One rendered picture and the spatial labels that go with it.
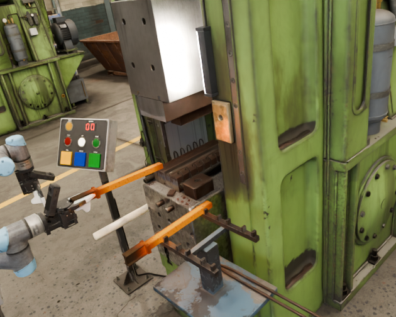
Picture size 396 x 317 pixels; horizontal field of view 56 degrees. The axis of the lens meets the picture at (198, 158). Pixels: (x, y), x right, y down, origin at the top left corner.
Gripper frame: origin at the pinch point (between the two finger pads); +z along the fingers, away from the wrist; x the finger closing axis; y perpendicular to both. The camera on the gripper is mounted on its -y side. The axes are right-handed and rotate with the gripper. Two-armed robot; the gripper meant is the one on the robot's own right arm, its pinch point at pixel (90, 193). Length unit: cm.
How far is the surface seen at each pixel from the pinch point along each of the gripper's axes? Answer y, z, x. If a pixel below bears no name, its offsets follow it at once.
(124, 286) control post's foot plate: 110, 28, -69
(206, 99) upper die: -18, 65, -2
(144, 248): 15.6, 4.2, 25.9
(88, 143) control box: 3, 28, -61
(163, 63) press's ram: -40, 41, 3
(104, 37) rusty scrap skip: 12, 394, -735
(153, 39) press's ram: -49, 40, 0
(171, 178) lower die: 14.5, 41.9, -7.6
